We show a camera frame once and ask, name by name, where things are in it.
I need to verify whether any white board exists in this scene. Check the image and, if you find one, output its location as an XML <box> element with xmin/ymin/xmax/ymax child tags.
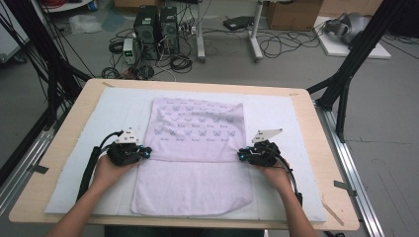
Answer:
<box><xmin>312</xmin><ymin>16</ymin><xmax>392</xmax><ymax>60</ymax></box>

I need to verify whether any person's dark clothing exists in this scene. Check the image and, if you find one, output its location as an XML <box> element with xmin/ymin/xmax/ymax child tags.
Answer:
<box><xmin>104</xmin><ymin>225</ymin><xmax>265</xmax><ymax>237</ymax></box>

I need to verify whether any aluminium rail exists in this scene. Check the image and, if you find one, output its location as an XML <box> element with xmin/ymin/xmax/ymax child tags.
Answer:
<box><xmin>315</xmin><ymin>104</ymin><xmax>385</xmax><ymax>237</ymax></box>
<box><xmin>0</xmin><ymin>127</ymin><xmax>56</xmax><ymax>215</ymax></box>

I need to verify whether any black sleeved cable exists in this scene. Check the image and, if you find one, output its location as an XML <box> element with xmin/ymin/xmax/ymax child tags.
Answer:
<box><xmin>276</xmin><ymin>153</ymin><xmax>303</xmax><ymax>207</ymax></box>
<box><xmin>76</xmin><ymin>130</ymin><xmax>125</xmax><ymax>202</ymax></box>

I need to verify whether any cardboard box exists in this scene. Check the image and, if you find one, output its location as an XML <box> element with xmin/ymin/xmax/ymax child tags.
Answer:
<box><xmin>265</xmin><ymin>0</ymin><xmax>324</xmax><ymax>32</ymax></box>

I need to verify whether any white bench power supply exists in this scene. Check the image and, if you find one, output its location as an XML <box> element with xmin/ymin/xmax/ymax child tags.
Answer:
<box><xmin>123</xmin><ymin>38</ymin><xmax>136</xmax><ymax>65</ymax></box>

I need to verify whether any white foam mat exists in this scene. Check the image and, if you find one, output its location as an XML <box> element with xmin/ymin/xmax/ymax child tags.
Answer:
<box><xmin>43</xmin><ymin>87</ymin><xmax>327</xmax><ymax>223</ymax></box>

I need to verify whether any teal sheet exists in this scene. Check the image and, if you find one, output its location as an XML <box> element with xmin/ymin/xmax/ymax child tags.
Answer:
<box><xmin>101</xmin><ymin>11</ymin><xmax>126</xmax><ymax>33</ymax></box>

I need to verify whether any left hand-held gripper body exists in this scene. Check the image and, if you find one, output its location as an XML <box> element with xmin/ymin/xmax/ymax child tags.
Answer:
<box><xmin>107</xmin><ymin>128</ymin><xmax>142</xmax><ymax>166</ymax></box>

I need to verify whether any black frame stand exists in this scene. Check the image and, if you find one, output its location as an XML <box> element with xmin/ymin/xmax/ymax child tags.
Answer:
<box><xmin>305</xmin><ymin>0</ymin><xmax>409</xmax><ymax>143</ymax></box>
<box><xmin>0</xmin><ymin>0</ymin><xmax>94</xmax><ymax>130</ymax></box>

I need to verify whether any grey rounded device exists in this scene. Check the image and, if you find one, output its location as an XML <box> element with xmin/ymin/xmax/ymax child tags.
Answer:
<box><xmin>323</xmin><ymin>12</ymin><xmax>372</xmax><ymax>45</ymax></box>

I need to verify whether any person's left hand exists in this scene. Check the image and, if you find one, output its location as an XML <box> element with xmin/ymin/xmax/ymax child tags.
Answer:
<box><xmin>92</xmin><ymin>154</ymin><xmax>139</xmax><ymax>196</ymax></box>

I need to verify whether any person's right hand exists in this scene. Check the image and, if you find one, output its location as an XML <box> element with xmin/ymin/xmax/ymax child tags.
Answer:
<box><xmin>255</xmin><ymin>159</ymin><xmax>293</xmax><ymax>196</ymax></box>

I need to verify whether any thin wooden stick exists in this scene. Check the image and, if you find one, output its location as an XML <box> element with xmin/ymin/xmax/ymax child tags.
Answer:
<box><xmin>320</xmin><ymin>197</ymin><xmax>346</xmax><ymax>227</ymax></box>

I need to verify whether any white desk leg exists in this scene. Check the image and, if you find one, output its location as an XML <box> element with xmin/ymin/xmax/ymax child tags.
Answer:
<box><xmin>248</xmin><ymin>0</ymin><xmax>265</xmax><ymax>63</ymax></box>
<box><xmin>196</xmin><ymin>0</ymin><xmax>208</xmax><ymax>63</ymax></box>

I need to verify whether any tangle of black floor cables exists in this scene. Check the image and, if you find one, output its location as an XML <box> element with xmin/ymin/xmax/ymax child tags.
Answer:
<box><xmin>256</xmin><ymin>28</ymin><xmax>328</xmax><ymax>60</ymax></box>

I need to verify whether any coiled black cable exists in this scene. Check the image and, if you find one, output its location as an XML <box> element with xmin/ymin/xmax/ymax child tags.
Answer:
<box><xmin>169</xmin><ymin>53</ymin><xmax>194</xmax><ymax>74</ymax></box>

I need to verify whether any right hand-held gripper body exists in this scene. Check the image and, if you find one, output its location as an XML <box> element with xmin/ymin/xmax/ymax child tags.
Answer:
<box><xmin>246</xmin><ymin>127</ymin><xmax>284</xmax><ymax>167</ymax></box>

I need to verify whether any clear plastic bag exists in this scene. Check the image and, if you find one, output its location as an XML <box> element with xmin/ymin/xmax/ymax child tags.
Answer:
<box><xmin>68</xmin><ymin>14</ymin><xmax>104</xmax><ymax>36</ymax></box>

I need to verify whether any lilac towel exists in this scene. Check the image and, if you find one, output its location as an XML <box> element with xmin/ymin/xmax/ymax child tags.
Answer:
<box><xmin>130</xmin><ymin>97</ymin><xmax>254</xmax><ymax>217</ymax></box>

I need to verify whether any grey tape piece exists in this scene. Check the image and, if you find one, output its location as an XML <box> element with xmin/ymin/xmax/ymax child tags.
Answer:
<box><xmin>333</xmin><ymin>180</ymin><xmax>358</xmax><ymax>198</ymax></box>
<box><xmin>31</xmin><ymin>164</ymin><xmax>50</xmax><ymax>175</ymax></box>

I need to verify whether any flat black device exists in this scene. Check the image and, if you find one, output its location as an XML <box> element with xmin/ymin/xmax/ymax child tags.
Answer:
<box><xmin>222</xmin><ymin>15</ymin><xmax>255</xmax><ymax>32</ymax></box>

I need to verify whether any black computer tower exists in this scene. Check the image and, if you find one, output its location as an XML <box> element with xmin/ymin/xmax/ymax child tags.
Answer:
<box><xmin>132</xmin><ymin>5</ymin><xmax>161</xmax><ymax>61</ymax></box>
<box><xmin>159</xmin><ymin>5</ymin><xmax>181</xmax><ymax>55</ymax></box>

